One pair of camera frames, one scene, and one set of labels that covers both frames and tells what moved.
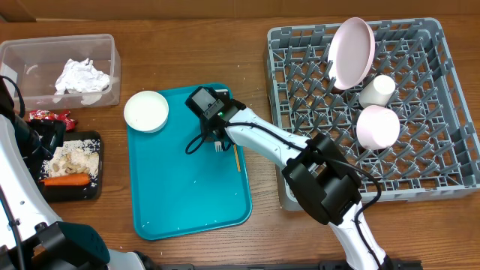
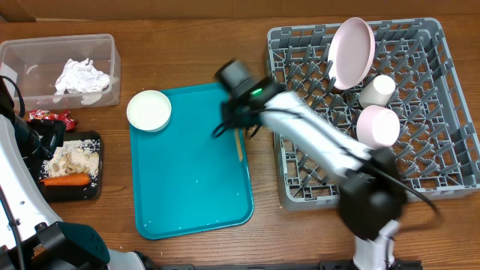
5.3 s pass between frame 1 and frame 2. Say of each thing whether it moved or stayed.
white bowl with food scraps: stayed
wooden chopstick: moved
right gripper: moved
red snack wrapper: stayed
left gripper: stayed
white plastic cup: stayed
